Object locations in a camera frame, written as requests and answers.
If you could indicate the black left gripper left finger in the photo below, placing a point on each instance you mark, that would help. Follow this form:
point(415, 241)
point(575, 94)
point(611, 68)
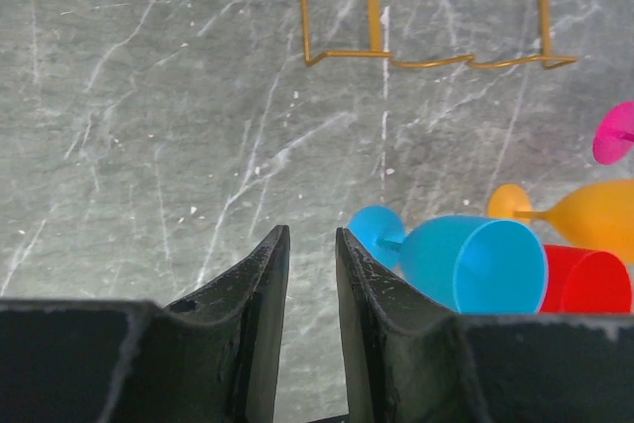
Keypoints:
point(210, 356)

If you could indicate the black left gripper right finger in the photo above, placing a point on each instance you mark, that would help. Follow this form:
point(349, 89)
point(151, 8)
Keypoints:
point(408, 359)

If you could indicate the blue wine glass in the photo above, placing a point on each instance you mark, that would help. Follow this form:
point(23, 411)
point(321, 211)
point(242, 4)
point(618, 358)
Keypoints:
point(466, 263)

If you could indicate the red wine glass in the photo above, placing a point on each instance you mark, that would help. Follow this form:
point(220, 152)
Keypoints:
point(586, 281)

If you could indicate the orange wine glass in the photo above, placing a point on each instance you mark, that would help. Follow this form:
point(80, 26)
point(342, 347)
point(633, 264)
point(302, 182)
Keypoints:
point(598, 216)

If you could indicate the pink wine glass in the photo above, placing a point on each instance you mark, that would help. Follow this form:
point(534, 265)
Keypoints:
point(614, 136)

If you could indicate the aluminium rail frame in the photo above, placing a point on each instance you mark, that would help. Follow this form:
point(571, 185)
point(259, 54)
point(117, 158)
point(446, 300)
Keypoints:
point(334, 419)

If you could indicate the gold wire wine glass rack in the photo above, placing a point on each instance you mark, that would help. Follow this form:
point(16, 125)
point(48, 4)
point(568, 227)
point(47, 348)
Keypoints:
point(378, 50)

